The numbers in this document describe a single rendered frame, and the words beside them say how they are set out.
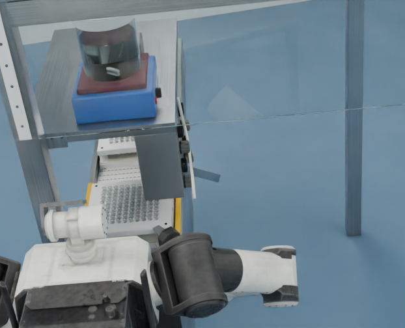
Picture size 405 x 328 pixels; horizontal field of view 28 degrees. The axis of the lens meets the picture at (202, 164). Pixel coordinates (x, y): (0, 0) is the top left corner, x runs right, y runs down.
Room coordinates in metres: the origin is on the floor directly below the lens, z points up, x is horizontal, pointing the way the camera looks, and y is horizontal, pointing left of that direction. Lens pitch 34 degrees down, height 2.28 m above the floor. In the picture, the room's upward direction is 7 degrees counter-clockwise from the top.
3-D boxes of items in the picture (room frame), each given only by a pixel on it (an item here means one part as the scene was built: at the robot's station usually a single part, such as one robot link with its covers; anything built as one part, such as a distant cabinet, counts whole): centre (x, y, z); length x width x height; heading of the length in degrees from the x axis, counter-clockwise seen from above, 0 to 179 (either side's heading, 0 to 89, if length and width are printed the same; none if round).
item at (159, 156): (1.82, 0.10, 1.14); 0.22 x 0.11 x 0.20; 177
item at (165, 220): (1.90, 0.22, 0.90); 0.25 x 0.24 x 0.02; 87
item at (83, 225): (1.27, 0.25, 1.32); 0.10 x 0.07 x 0.09; 87
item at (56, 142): (1.71, 0.35, 1.25); 0.05 x 0.01 x 0.04; 87
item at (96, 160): (2.40, 0.33, 0.85); 1.32 x 0.02 x 0.03; 177
